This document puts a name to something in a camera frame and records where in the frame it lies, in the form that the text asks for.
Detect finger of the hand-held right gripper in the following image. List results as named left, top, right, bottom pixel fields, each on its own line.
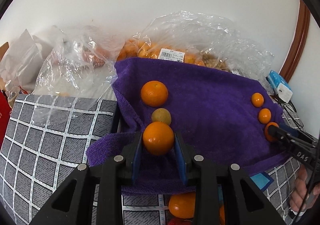
left=267, top=125, right=294, bottom=145
left=279, top=125, right=315, bottom=143

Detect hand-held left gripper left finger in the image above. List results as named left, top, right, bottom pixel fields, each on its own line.
left=30, top=131, right=143, bottom=225

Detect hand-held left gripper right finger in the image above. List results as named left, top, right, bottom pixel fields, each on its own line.
left=174, top=131, right=286, bottom=225

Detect large orange tangerine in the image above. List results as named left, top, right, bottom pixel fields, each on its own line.
left=168, top=191, right=197, bottom=219
left=142, top=122, right=175, bottom=156
left=140, top=80, right=169, bottom=107

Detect yellow green round fruit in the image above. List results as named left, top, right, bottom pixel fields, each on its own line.
left=152, top=108, right=172, bottom=125

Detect purple towel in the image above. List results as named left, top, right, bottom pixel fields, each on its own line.
left=86, top=57, right=298, bottom=194

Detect person's right hand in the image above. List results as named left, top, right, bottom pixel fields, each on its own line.
left=290, top=165, right=320, bottom=215

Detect white and blue charger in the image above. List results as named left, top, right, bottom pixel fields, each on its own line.
left=265, top=70, right=293, bottom=102

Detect small red fruit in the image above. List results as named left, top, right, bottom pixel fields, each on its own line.
left=167, top=217, right=193, bottom=225

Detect clear bag of longans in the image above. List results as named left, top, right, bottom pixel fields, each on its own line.
left=200, top=37, right=274, bottom=83

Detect clear bag of kumquats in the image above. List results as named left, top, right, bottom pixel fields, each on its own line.
left=116, top=11, right=240, bottom=66

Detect clear bag of red fruit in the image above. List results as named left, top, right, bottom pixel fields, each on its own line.
left=32, top=25, right=125, bottom=125

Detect red paper bag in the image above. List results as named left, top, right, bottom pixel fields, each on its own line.
left=0, top=91, right=12, bottom=145

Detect clear plastic bottle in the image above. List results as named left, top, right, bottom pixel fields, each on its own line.
left=4, top=80, right=19, bottom=109

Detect white translucent plastic bag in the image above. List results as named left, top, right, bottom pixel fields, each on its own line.
left=0, top=28, right=55, bottom=90

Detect black cables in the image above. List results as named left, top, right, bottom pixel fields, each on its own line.
left=266, top=77, right=305, bottom=130

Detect brown wooden door frame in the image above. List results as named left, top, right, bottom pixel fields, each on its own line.
left=279, top=0, right=311, bottom=84

